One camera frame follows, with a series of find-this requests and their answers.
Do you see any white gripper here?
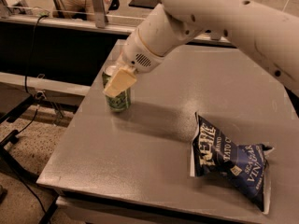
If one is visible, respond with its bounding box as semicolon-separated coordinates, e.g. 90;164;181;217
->
104;29;164;98

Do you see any green soda can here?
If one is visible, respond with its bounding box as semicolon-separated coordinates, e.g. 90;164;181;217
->
102;65;131;112

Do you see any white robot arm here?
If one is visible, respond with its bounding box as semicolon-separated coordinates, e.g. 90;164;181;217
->
104;0;299;97

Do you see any blue chip bag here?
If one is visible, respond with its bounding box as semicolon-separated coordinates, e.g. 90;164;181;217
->
190;113;274;215

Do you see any person in white clothes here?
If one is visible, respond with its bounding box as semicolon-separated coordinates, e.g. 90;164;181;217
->
52;0;120;21

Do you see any left metal bracket post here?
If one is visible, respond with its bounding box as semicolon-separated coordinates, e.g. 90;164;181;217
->
92;0;107;28

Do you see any black cable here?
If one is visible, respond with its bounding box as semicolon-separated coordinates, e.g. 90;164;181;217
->
23;13;50;95

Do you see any black stand frame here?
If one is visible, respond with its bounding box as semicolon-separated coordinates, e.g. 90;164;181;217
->
0;95;57;224

